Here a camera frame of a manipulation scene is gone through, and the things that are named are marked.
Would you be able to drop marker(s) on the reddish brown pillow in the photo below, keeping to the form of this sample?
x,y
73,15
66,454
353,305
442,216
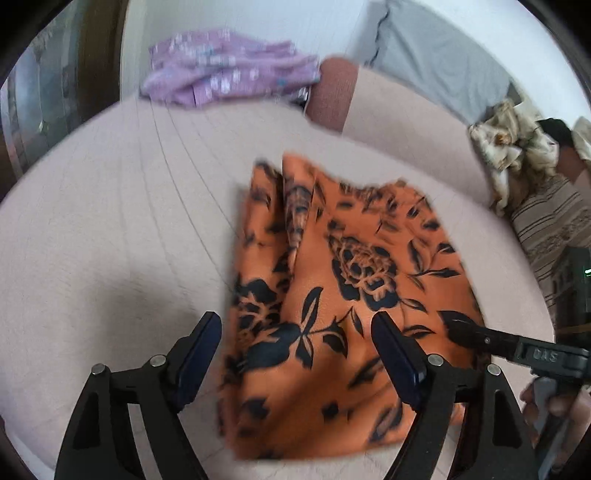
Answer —
x,y
332,97

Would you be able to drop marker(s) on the orange black floral garment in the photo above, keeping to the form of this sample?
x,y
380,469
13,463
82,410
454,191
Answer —
x,y
318,258

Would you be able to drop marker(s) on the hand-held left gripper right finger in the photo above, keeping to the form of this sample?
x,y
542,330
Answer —
x,y
399,360

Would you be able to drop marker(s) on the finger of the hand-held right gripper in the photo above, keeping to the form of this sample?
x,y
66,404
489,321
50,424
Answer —
x,y
480,339

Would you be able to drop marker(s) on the pink striped bed sheet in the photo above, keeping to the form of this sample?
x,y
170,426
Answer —
x,y
115,207

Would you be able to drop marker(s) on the person's right hand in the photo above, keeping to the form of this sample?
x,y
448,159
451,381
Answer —
x,y
565,406

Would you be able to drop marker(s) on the cream floral crumpled cloth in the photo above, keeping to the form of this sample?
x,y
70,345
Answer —
x,y
503,143

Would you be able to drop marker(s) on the beige striped blanket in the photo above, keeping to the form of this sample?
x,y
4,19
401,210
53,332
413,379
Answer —
x,y
545,217

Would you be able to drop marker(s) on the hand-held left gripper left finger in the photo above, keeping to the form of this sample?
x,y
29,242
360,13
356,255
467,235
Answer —
x,y
201,357

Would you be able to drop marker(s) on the grey pillow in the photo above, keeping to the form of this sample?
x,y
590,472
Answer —
x,y
438,60

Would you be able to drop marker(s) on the brown wooden wardrobe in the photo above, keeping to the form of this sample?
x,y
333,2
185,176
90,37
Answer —
x,y
106,55

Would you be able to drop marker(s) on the purple floral garment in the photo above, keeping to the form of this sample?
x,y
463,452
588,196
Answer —
x,y
231,69

